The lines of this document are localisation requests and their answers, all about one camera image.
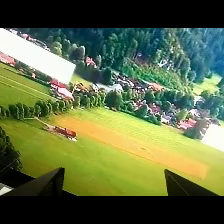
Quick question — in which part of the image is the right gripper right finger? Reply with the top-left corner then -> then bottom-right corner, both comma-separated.
164,168 -> 219,197

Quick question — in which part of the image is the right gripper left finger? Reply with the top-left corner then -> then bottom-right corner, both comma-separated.
3,167 -> 66,197

